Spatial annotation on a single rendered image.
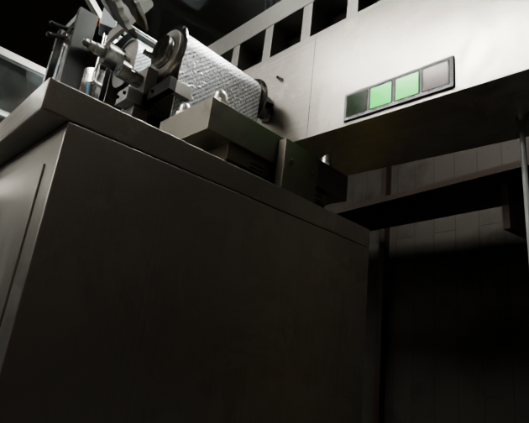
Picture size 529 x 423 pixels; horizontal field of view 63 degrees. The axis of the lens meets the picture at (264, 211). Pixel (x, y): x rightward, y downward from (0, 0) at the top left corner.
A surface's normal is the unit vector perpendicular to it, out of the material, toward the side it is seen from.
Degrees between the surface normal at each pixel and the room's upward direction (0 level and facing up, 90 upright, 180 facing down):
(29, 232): 90
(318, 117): 90
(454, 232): 90
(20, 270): 90
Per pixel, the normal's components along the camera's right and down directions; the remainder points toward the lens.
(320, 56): -0.69, -0.28
